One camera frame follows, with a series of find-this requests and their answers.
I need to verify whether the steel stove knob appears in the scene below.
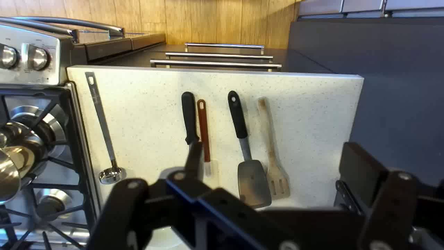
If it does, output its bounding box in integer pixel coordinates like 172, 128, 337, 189
28, 46, 52, 72
0, 43, 21, 71

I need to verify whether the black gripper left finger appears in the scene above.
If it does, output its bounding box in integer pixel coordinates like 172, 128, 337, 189
86, 139, 283, 250

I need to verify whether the black handled paring knife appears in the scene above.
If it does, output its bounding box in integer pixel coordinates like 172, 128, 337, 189
181, 90, 201, 146

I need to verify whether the stainless steel gas stove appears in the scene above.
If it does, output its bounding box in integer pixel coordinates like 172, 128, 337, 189
0, 15, 126, 250

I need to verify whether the black spatula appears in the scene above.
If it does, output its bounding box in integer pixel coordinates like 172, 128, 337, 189
226, 89, 274, 210

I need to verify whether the dark grey drawer cabinet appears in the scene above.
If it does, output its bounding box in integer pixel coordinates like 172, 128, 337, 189
92, 42, 335, 74

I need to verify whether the steel oven door handle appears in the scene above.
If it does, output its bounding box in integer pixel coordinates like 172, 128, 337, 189
0, 15, 126, 40

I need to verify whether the steel ladle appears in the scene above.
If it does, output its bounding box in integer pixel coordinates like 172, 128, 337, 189
83, 71, 128, 186

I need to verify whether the dark grey tall cabinet panel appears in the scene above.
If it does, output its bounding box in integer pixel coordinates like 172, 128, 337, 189
286, 18, 444, 186

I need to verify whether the wooden slotted spatula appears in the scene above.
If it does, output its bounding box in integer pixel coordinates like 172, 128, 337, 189
257, 96, 292, 200

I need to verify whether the steel drawer bar handle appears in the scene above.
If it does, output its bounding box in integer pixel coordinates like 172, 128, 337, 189
183, 42, 265, 56
149, 58, 283, 72
164, 51, 275, 62

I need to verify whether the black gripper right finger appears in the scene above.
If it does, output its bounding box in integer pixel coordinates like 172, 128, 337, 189
335, 142, 421, 250

